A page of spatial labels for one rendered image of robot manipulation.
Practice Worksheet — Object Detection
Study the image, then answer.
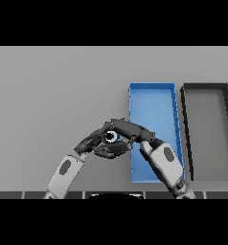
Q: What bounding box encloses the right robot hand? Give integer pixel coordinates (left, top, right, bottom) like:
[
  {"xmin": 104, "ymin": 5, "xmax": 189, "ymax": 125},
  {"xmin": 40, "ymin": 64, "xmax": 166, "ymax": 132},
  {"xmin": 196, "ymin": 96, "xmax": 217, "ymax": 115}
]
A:
[{"xmin": 104, "ymin": 118, "xmax": 157, "ymax": 145}]

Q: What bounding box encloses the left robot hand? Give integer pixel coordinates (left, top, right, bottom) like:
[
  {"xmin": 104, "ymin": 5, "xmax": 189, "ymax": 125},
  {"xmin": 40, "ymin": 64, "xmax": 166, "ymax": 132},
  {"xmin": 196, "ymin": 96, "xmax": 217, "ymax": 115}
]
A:
[{"xmin": 73, "ymin": 120, "xmax": 133, "ymax": 160}]

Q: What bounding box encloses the blue pipe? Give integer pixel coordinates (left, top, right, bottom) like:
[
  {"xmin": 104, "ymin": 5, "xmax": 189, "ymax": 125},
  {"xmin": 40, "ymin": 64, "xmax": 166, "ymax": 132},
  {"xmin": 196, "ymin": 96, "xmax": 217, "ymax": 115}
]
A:
[{"xmin": 103, "ymin": 129, "xmax": 121, "ymax": 144}]

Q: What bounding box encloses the blue bin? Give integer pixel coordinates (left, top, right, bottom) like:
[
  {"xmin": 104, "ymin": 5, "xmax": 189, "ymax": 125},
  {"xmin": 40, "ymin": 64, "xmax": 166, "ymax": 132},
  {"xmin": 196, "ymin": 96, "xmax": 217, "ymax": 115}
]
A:
[{"xmin": 128, "ymin": 82, "xmax": 186, "ymax": 184}]

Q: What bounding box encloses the dark grey bin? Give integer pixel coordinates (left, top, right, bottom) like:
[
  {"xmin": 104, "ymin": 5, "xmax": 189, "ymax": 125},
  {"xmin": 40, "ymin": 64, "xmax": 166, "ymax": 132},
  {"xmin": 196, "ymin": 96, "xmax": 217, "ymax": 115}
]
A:
[{"xmin": 180, "ymin": 82, "xmax": 228, "ymax": 182}]

